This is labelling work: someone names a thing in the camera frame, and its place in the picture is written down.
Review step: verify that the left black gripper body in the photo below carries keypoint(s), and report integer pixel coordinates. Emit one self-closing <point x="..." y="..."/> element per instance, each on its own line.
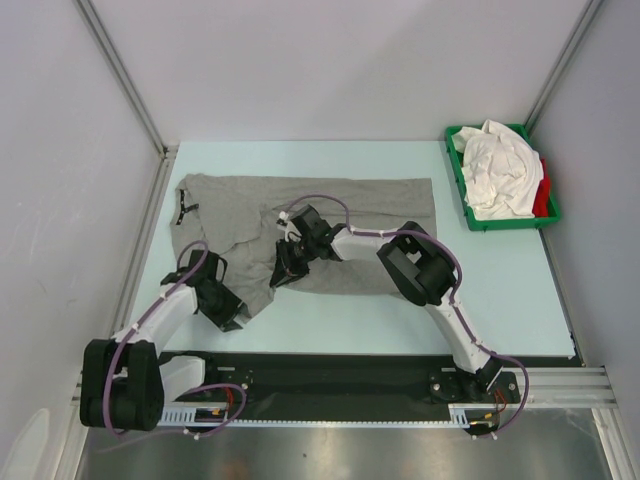
<point x="222" y="308"/>

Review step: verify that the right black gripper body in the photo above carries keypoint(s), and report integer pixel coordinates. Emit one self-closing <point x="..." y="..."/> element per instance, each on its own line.
<point x="303" y="253"/>

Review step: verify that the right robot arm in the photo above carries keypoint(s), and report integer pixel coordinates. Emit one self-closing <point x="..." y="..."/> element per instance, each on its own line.
<point x="421" y="268"/>

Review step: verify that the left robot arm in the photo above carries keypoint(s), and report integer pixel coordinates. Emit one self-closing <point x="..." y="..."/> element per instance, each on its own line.
<point x="125" y="387"/>

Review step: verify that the white t-shirt in bin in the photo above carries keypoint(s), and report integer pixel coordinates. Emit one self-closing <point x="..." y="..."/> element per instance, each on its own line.
<point x="501" y="171"/>

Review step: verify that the red t-shirt in bin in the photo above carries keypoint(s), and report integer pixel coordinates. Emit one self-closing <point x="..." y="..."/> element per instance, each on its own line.
<point x="540" y="206"/>

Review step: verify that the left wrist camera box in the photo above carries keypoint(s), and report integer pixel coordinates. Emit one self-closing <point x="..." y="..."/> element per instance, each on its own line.
<point x="204" y="268"/>

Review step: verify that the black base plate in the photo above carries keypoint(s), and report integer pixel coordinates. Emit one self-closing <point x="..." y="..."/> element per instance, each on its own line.
<point x="409" y="379"/>

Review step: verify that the left aluminium corner post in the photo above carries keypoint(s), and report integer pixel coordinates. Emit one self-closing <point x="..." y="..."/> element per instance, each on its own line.
<point x="108" y="49"/>

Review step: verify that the aluminium corner post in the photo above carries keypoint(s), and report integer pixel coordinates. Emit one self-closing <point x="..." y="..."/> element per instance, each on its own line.
<point x="578" y="34"/>
<point x="108" y="49"/>

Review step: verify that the white cable duct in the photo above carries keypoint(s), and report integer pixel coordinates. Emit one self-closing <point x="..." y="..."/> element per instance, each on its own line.
<point x="333" y="412"/>

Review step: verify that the aluminium front rail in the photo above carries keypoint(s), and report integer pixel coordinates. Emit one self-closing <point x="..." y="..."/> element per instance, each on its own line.
<point x="542" y="386"/>

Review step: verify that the right aluminium corner post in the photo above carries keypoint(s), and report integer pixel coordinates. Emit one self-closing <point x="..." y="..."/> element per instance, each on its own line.
<point x="578" y="34"/>

